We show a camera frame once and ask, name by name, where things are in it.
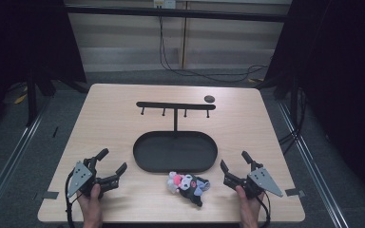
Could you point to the person's left hand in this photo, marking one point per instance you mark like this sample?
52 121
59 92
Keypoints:
90 204

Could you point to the black horizontal bar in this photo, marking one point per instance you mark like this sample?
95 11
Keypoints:
177 13

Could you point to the dark round disc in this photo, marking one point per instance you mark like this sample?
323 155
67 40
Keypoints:
209 98

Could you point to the dark curtain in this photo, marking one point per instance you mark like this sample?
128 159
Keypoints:
342 82
19 41

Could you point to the yellow tape strip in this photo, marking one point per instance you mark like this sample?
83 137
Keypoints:
20 99

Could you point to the aluminium floor rail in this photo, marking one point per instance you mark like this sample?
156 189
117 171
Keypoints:
313 171
9 161

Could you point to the black tape piece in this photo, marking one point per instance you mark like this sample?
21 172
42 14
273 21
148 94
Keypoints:
294 192
50 195

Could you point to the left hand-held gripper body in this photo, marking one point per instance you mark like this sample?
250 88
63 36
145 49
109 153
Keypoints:
81 177

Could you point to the white wall socket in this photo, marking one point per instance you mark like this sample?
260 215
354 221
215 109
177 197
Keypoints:
164 3

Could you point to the black metal stand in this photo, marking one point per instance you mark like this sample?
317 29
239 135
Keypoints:
31 98
294 95

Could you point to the black and white plush toy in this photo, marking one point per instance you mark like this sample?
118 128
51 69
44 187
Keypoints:
188 186

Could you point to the person's right hand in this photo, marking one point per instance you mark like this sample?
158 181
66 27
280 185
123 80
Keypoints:
249 207

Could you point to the black hook rack with tray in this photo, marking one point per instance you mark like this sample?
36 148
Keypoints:
175 152

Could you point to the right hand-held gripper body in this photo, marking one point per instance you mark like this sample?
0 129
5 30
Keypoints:
261 181

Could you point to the small black floor tape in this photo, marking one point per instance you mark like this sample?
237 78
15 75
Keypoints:
55 131

